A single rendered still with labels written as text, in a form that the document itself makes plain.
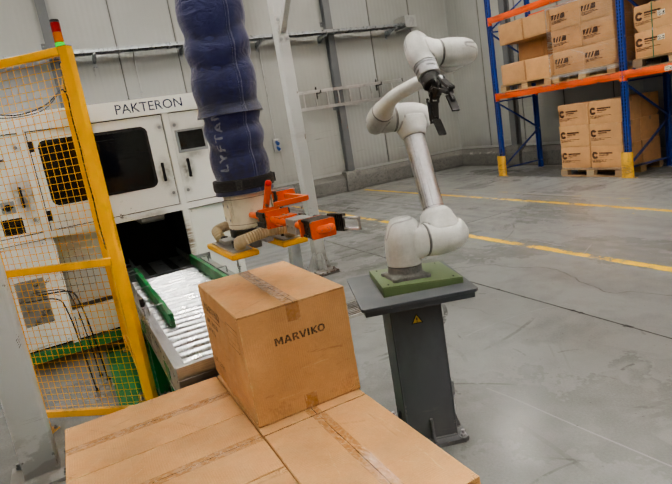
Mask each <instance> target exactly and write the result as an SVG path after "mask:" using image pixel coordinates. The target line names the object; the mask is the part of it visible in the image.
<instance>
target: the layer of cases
mask: <svg viewBox="0 0 672 484"><path fill-rule="evenodd" d="M217 377H218V378H217ZM217 377H213V378H210V379H207V380H204V381H201V382H199V383H196V384H193V385H190V386H187V387H184V388H182V389H179V390H176V391H173V392H170V393H167V394H165V395H162V396H159V397H156V398H153V399H150V400H148V401H145V402H142V403H139V404H136V405H133V406H131V407H128V408H125V409H122V410H119V411H117V412H114V413H111V414H108V415H105V416H102V417H100V418H97V419H94V420H91V421H88V422H85V423H83V424H80V425H77V426H74V427H71V428H68V429H66V430H65V467H66V484H481V482H480V477H479V476H478V475H477V474H476V473H474V472H473V471H471V470H470V469H469V468H467V467H466V466H465V465H463V464H462V463H460V462H459V461H458V460H456V459H455V458H454V457H452V456H451V455H449V454H448V453H447V452H445V451H444V450H442V449H441V448H440V447H438V446H437V445H436V444H434V443H433V442H431V441H430V440H429V439H427V438H426V437H425V436H423V435H422V434H420V433H419V432H418V431H416V430H415V429H413V428H412V427H411V426H409V425H408V424H407V423H405V422H404V421H402V420H401V419H400V418H398V417H397V416H396V415H394V414H393V413H391V412H390V411H389V410H387V409H386V408H384V407H383V406H382V405H380V404H379V403H378V402H376V401H375V400H373V399H372V398H371V397H369V396H368V395H367V394H365V393H364V392H362V391H361V390H360V389H357V390H354V391H352V392H349V393H347V394H344V395H342V396H339V397H337V398H334V399H332V400H329V401H327V402H325V403H322V404H320V405H317V406H315V407H312V408H310V409H307V410H305V411H302V412H300V413H297V414H295V415H292V416H290V417H287V418H285V419H282V420H280V421H277V422H275V423H272V424H270V425H267V426H265V427H262V428H259V427H258V426H257V425H256V423H255V422H254V421H253V419H252V418H251V417H250V415H249V414H248V412H247V411H246V410H245V408H244V407H243V406H242V404H241V403H240V402H239V400H238V399H237V397H236V396H235V395H234V393H233V392H232V391H231V389H230V388H229V387H228V385H227V384H226V383H225V381H224V380H223V378H222V377H221V376H220V375H218V376H217Z"/></svg>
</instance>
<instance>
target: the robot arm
mask: <svg viewBox="0 0 672 484"><path fill-rule="evenodd" d="M403 45H404V51H405V55H406V58H407V61H408V63H409V65H410V67H411V68H412V69H413V70H414V73H415V75H416V77H414V78H412V79H410V80H408V81H406V82H404V83H402V84H400V85H399V86H397V87H395V88H394V89H392V90H391V91H389V92H388V93H387V94H386V95H385V96H384V97H383V98H382V99H381V100H379V101H378V102H377V103H376V104H375V105H374V106H373V107H372V108H371V109H370V111H369V113H368V115H367V118H366V126H367V130H368V132H369V133H371V134H374V135H377V134H381V133H389V132H397V134H398V135H399V136H400V138H401V139H402V140H403V141H404V143H405V146H406V150H407V154H408V157H409V161H410V165H411V168H412V172H413V176H414V179H415V183H416V187H417V190H418V194H419V198H420V202H421V205H422V209H423V212H422V214H421V216H420V223H418V222H417V220H416V219H415V218H413V217H411V216H408V215H403V216H398V217H394V218H392V219H390V221H389V223H388V224H387V227H386V231H385V253H386V259H387V265H388V271H387V272H383V273H381V277H385V278H387V279H388V280H390V281H392V283H400V282H404V281H410V280H415V279H420V278H428V277H431V273H429V272H426V271H424V270H423V269H422V264H421V259H423V258H425V257H426V256H436V255H442V254H446V253H450V252H452V251H454V250H456V249H458V248H460V247H461V246H462V245H464V244H465V243H466V242H467V240H468V237H469V230H468V227H467V225H466V224H465V222H464V221H463V220H462V219H460V218H458V217H457V218H456V216H455V215H454V213H453V212H452V210H451V209H450V208H449V207H447V206H445V205H444V204H443V200H442V197H441V193H440V189H439V186H438V182H437V179H436V175H435V172H434V168H433V165H432V160H431V157H430V153H429V150H428V146H427V143H426V139H425V134H426V128H428V127H429V125H430V124H434V125H435V127H436V130H437V132H438V135H446V134H447V133H446V131H445V128H444V126H443V123H442V121H441V119H439V106H438V103H439V102H440V100H439V98H440V96H441V94H442V93H445V94H448V95H446V99H447V101H448V103H449V106H450V108H451V110H452V111H460V107H459V105H458V103H457V101H456V98H455V96H454V91H453V89H455V85H453V84H452V83H451V82H450V81H448V80H447V79H446V78H445V76H444V75H445V74H446V73H452V72H454V71H455V70H457V69H459V68H461V67H463V66H465V65H468V64H470V63H472V62H473V61H474V60H475V59H476V57H477V54H478V48H477V45H476V43H475V42H474V41H473V40H471V39H469V38H465V37H448V38H443V39H433V38H430V37H427V36H426V35H425V34H424V33H422V32H420V31H412V32H410V33H409V34H408V35H407V36H406V38H405V41H404V44H403ZM442 85H443V86H445V87H446V88H445V87H442ZM422 88H423V89H424V90H425V91H427V92H428V94H429V98H427V99H426V103H427V106H426V105H424V104H421V103H416V102H407V103H398V102H400V101H401V100H402V99H404V98H406V97H407V96H409V95H411V94H413V93H415V92H416V91H418V90H420V89H422ZM434 100H437V101H434Z"/></svg>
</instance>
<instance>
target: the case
mask: <svg viewBox="0 0 672 484"><path fill-rule="evenodd" d="M198 289H199V294H200V298H201V303H202V307H203V312H204V317H205V321H206V326H207V330H208V335H209V339H210V344H211V348H212V353H213V357H214V362H215V366H216V370H217V372H218V373H219V374H220V376H221V377H222V378H223V380H224V381H225V383H226V384H227V385H228V387H229V388H230V389H231V391H232V392H233V393H234V395H235V396H236V397H237V399H238V400H239V402H240V403H241V404H242V406H243V407H244V408H245V410H246V411H247V412H248V414H249V415H250V417H251V418H252V419H253V421H254V422H255V423H256V425H257V426H258V427H259V428H262V427H265V426H267V425H270V424H272V423H275V422H277V421H280V420H282V419H285V418H287V417H290V416H292V415H295V414H297V413H300V412H302V411H305V410H307V409H310V408H312V407H315V406H317V405H320V404H322V403H325V402H327V401H329V400H332V399H334V398H337V397H339V396H342V395H344V394H347V393H349V392H352V391H354V390H357V389H359V388H360V382H359V376H358V370H357V364H356V358H355V352H354V346H353V340H352V334H351V328H350V322H349V316H348V310H347V304H346V298H345V292H344V286H342V285H340V284H338V283H335V282H333V281H330V280H328V279H326V278H323V277H321V276H319V275H316V274H314V273H311V272H309V271H307V270H304V269H302V268H300V267H297V266H295V265H292V264H290V263H288V262H285V261H281V262H278V263H274V264H270V265H266V266H263V267H259V268H255V269H252V270H248V271H244V272H241V273H237V274H233V275H229V276H226V277H222V278H218V279H215V280H211V281H207V282H204V283H200V284H198Z"/></svg>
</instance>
